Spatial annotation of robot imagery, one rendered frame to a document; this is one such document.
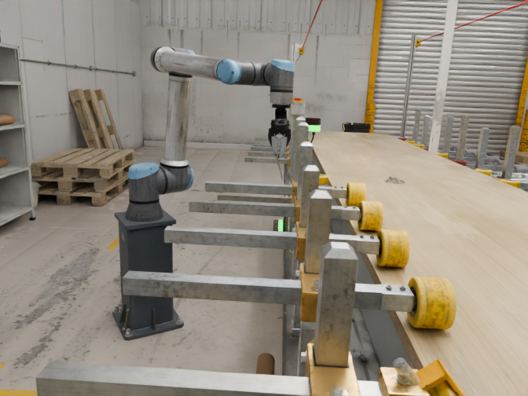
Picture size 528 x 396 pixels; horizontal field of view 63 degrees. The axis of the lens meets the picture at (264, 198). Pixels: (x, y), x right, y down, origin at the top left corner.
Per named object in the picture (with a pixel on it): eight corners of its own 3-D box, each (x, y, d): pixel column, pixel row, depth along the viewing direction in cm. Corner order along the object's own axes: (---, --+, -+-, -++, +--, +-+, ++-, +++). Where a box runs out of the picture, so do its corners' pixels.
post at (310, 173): (291, 363, 104) (303, 166, 93) (291, 354, 108) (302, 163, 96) (306, 364, 104) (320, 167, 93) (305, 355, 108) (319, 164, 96)
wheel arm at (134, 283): (122, 296, 70) (121, 275, 69) (130, 286, 74) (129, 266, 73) (435, 314, 68) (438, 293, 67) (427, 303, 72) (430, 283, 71)
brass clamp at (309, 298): (296, 322, 66) (298, 291, 65) (295, 284, 79) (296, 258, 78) (337, 324, 66) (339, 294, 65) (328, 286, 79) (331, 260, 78)
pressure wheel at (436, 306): (402, 294, 75) (410, 336, 70) (413, 266, 70) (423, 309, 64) (437, 296, 75) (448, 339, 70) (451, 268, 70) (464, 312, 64)
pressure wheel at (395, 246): (383, 225, 92) (375, 233, 99) (384, 262, 89) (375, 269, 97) (412, 226, 91) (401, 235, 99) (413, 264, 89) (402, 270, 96)
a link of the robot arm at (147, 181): (123, 196, 224) (122, 163, 220) (152, 192, 236) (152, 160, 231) (137, 203, 213) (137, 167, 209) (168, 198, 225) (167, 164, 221)
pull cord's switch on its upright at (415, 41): (400, 156, 415) (414, 34, 388) (396, 154, 429) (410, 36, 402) (408, 156, 414) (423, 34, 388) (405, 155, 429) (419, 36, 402)
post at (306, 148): (290, 305, 128) (300, 142, 117) (290, 299, 132) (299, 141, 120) (302, 306, 128) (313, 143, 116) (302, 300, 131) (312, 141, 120)
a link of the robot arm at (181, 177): (152, 189, 236) (159, 44, 211) (178, 185, 248) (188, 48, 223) (166, 199, 226) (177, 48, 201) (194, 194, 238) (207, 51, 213)
